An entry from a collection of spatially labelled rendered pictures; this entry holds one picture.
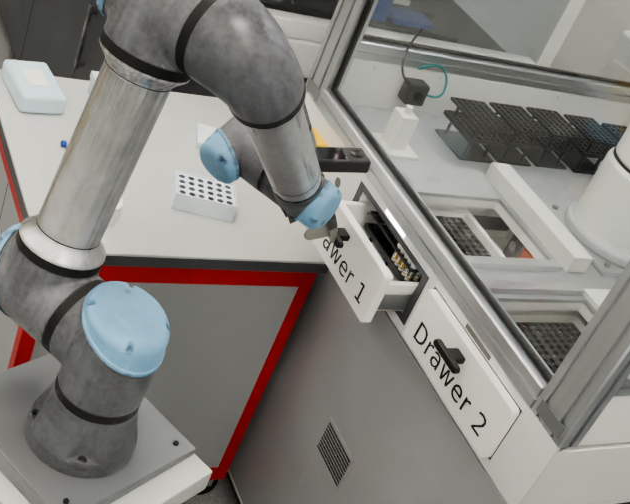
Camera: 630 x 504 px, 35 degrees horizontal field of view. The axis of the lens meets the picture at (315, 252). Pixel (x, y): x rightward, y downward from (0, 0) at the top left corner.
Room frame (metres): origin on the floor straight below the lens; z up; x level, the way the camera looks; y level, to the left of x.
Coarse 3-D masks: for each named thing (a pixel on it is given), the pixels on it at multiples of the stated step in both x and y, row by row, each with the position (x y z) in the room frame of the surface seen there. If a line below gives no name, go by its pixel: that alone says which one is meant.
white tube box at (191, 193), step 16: (176, 176) 1.68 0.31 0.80; (192, 176) 1.71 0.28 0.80; (176, 192) 1.63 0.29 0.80; (192, 192) 1.66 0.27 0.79; (208, 192) 1.69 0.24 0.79; (224, 192) 1.70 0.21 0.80; (176, 208) 1.63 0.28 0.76; (192, 208) 1.64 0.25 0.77; (208, 208) 1.65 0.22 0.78; (224, 208) 1.66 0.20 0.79
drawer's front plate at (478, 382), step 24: (432, 312) 1.44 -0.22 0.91; (408, 336) 1.45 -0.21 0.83; (432, 336) 1.41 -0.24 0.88; (456, 336) 1.38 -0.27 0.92; (432, 360) 1.39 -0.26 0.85; (480, 360) 1.33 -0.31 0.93; (480, 384) 1.30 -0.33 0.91; (456, 408) 1.31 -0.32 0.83; (480, 408) 1.28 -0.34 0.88; (504, 408) 1.25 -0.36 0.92; (480, 432) 1.26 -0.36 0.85; (504, 432) 1.24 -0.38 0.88; (480, 456) 1.24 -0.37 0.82
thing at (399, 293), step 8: (352, 208) 1.70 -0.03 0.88; (360, 208) 1.71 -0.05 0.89; (368, 208) 1.72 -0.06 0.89; (360, 216) 1.71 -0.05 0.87; (368, 216) 1.72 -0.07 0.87; (360, 224) 1.72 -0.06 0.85; (376, 248) 1.68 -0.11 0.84; (392, 272) 1.62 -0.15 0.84; (392, 280) 1.59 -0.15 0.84; (392, 288) 1.49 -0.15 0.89; (400, 288) 1.50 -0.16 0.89; (408, 288) 1.51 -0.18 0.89; (384, 296) 1.48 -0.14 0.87; (392, 296) 1.49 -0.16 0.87; (400, 296) 1.50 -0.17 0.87; (408, 296) 1.51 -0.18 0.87; (384, 304) 1.48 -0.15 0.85; (392, 304) 1.49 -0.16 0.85; (400, 304) 1.50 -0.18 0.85
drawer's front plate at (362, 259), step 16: (352, 224) 1.56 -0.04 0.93; (320, 240) 1.61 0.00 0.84; (352, 240) 1.54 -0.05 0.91; (368, 240) 1.53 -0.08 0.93; (352, 256) 1.53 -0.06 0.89; (368, 256) 1.50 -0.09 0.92; (336, 272) 1.55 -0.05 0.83; (352, 272) 1.51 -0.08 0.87; (368, 272) 1.48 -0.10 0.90; (384, 272) 1.46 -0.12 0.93; (352, 288) 1.50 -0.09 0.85; (368, 288) 1.47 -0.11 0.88; (384, 288) 1.45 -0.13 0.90; (352, 304) 1.48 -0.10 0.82; (368, 304) 1.45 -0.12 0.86; (368, 320) 1.45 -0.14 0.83
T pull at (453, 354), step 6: (438, 342) 1.35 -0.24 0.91; (438, 348) 1.35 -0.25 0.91; (444, 348) 1.34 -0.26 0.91; (450, 348) 1.35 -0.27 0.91; (456, 348) 1.36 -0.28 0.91; (444, 354) 1.33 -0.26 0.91; (450, 354) 1.33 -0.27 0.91; (456, 354) 1.34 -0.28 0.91; (462, 354) 1.35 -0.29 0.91; (444, 360) 1.33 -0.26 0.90; (450, 360) 1.32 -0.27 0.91; (456, 360) 1.33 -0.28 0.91; (462, 360) 1.34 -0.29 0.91; (450, 366) 1.31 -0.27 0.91; (456, 366) 1.31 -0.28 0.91; (456, 372) 1.30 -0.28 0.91
